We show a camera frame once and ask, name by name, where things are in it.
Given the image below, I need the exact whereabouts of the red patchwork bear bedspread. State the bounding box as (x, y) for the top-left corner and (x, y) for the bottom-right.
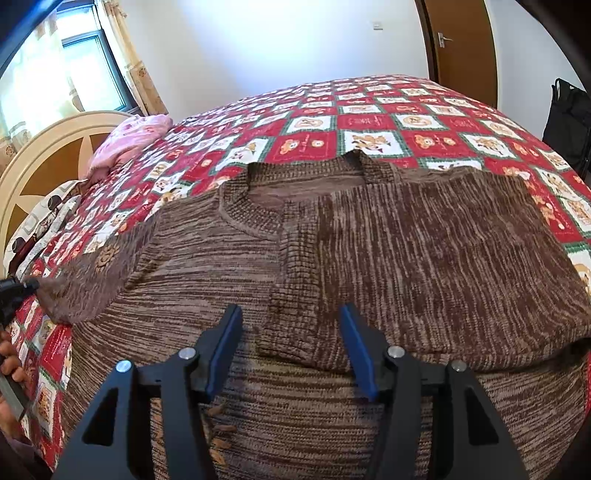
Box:
(10, 75), (590, 469)

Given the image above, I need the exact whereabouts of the white patterned pillow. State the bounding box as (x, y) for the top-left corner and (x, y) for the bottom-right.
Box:
(3, 180), (87, 275)

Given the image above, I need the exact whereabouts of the black bag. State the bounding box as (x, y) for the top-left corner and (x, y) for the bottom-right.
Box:
(543, 78), (591, 180)

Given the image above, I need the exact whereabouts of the cream wooden headboard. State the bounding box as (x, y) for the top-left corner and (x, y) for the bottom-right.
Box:
(1, 111), (129, 248)

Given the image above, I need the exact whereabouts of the window with dark frame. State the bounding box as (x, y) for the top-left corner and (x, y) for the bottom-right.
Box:
(57, 1), (139, 114)

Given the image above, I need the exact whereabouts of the person's left hand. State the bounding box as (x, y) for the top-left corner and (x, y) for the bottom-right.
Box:
(0, 331), (27, 442)

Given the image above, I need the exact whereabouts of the cream patterned curtain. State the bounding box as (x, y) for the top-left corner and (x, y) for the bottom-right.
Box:
(95, 0), (168, 115)

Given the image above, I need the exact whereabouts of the brown knit sun sweater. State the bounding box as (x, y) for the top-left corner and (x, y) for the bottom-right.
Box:
(38, 151), (590, 479)

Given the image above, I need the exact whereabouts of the brown wooden door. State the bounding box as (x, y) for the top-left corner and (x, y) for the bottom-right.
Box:
(416, 0), (498, 107)

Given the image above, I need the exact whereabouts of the pink pillow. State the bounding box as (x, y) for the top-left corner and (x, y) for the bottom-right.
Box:
(85, 114), (173, 183)

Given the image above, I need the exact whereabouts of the silver door handle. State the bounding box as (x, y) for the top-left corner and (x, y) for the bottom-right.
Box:
(437, 32), (453, 49)

